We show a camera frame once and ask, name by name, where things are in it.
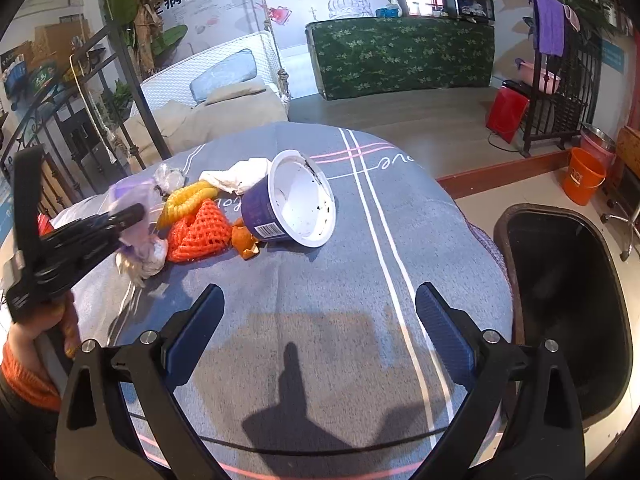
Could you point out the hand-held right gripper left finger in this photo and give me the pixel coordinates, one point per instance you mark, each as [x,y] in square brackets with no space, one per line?
[192,340]

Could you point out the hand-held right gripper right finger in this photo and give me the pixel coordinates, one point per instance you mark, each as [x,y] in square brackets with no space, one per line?
[445,335]

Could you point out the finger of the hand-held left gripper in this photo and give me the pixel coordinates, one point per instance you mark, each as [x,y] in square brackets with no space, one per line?
[27,200]
[80,245]

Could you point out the purple tinted plastic bag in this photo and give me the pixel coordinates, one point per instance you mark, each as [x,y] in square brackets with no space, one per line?
[135,255]

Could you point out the orange foam fruit net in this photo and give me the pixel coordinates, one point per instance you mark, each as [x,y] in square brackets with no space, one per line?
[200,232]

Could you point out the orange peel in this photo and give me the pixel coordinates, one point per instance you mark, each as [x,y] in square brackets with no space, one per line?
[246,242]

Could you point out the yellow foam fruit net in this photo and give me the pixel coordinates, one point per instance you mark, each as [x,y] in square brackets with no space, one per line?
[187,200]

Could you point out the black trash bin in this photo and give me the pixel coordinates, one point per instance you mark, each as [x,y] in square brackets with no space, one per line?
[565,310]

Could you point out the white cloth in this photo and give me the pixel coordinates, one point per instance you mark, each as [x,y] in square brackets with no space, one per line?
[235,175]

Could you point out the purple white plastic cup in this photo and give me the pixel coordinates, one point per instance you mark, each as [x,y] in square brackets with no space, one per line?
[300,195]

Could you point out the person's left forearm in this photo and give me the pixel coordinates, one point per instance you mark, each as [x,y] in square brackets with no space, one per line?
[27,375]

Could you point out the person's left hand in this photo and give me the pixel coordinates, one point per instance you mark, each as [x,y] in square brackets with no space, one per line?
[47,317]

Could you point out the green round tin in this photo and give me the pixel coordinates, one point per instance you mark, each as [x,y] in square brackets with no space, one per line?
[44,77]

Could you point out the black metal railing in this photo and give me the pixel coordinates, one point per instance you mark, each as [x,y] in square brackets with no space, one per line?
[125,85]

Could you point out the brown cardboard box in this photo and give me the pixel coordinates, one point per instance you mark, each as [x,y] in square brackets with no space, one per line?
[62,40]

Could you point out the white swing chair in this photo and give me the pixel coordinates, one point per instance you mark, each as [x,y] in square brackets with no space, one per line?
[170,85]

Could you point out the beige blanket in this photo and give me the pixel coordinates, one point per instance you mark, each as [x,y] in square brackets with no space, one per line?
[215,120]

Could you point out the orange bucket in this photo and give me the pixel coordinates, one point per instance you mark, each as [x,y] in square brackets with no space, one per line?
[582,177]

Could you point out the rolling stool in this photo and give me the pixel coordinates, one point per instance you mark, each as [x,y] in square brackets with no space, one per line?
[625,220]

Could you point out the banana plant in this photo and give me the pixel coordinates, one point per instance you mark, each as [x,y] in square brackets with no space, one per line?
[145,15]

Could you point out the blue grey cushion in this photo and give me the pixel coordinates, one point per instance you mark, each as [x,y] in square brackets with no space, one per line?
[222,76]

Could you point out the red bag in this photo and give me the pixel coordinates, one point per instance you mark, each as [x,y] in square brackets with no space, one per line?
[507,112]

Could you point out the pink bucket with metal bowl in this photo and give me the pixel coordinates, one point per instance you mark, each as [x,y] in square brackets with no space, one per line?
[600,142]

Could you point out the black metal rack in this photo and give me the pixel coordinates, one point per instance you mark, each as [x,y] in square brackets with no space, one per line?
[570,110]

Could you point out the brown patterned case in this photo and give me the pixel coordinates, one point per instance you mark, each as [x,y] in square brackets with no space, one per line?
[631,150]

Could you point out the small pink basin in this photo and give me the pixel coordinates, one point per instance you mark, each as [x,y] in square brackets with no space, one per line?
[545,79]

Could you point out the green patterned cabinet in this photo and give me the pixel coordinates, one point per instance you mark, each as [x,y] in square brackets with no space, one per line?
[400,55]

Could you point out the red hanging ornament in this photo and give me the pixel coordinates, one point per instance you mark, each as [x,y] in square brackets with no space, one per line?
[279,14]

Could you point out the blue tissue box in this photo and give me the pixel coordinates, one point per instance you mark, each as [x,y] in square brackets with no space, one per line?
[387,11]

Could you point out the purple towel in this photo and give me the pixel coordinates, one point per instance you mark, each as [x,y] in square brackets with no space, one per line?
[547,20]

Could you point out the pink towel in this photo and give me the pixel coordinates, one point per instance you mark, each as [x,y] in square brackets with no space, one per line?
[571,16]

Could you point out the large wall poster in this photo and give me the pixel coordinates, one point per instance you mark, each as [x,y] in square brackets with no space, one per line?
[225,5]

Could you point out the blue wall sign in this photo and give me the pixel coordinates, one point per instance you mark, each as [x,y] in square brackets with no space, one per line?
[612,55]

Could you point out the black picture frame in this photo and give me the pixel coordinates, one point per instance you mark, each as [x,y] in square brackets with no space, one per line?
[470,2]

